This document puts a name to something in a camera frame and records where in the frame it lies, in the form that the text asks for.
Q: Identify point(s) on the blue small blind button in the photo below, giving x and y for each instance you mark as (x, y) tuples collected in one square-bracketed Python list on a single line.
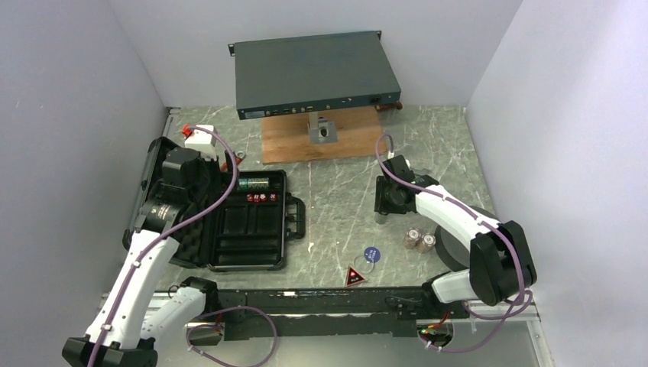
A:
[(372, 254)]

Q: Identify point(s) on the orange poker chip stack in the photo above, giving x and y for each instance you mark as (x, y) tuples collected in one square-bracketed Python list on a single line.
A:
[(425, 243), (411, 238)]

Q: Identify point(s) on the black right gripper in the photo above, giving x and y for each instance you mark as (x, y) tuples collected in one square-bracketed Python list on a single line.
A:
[(380, 203)]

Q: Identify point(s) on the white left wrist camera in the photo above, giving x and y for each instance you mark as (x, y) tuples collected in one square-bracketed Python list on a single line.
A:
[(200, 139)]

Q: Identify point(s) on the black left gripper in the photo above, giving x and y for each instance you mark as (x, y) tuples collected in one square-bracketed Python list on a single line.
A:
[(222, 182)]

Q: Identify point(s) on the red handled wrench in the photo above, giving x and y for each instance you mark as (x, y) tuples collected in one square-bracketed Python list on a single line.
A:
[(239, 157)]

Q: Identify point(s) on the grey rack server unit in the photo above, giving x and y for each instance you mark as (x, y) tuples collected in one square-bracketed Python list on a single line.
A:
[(293, 75)]

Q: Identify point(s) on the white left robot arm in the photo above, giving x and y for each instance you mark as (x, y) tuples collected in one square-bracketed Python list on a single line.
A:
[(121, 335)]

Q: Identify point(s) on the large grey spool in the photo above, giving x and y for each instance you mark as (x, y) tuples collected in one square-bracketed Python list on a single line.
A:
[(453, 243)]

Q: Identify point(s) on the black poker set case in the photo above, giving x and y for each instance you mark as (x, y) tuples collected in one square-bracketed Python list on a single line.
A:
[(237, 235)]

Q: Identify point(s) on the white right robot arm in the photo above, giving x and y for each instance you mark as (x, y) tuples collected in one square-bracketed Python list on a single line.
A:
[(500, 263)]

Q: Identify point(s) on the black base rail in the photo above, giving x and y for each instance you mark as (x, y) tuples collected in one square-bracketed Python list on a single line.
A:
[(396, 311)]

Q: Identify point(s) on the wooden board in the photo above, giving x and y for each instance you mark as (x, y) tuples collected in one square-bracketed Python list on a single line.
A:
[(285, 138)]

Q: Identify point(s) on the green poker chip stack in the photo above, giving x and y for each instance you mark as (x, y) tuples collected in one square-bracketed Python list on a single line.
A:
[(246, 183)]

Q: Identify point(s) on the metal stand bracket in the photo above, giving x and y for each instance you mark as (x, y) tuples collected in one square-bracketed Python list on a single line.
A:
[(321, 130)]

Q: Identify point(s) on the black triangular all-in button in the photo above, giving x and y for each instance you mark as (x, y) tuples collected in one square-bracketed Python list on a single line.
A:
[(354, 277)]

